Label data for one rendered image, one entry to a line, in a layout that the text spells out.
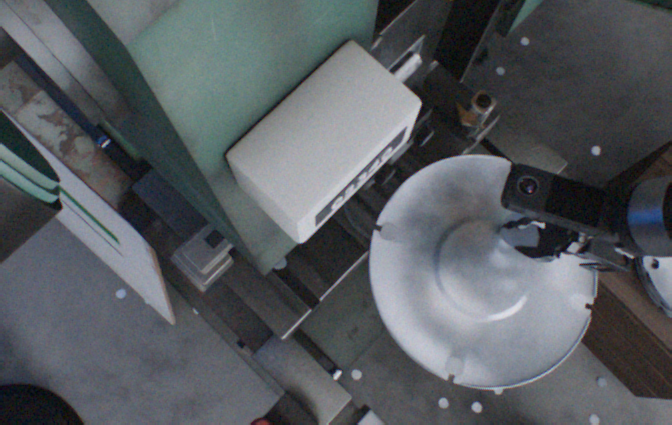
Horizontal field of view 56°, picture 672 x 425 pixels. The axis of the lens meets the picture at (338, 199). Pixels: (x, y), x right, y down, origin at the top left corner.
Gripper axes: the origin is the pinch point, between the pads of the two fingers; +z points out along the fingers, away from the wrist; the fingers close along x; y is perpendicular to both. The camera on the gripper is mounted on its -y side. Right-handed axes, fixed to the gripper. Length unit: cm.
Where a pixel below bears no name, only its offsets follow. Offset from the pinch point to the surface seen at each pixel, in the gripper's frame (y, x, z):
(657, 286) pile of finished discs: 52, 10, 23
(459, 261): -3.2, -5.5, 2.5
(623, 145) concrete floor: 70, 55, 58
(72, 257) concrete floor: -45, -16, 106
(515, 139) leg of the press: 8.0, 19.0, 14.0
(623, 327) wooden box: 58, 3, 34
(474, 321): 0.6, -11.9, 1.9
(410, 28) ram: -28.8, 3.1, -23.6
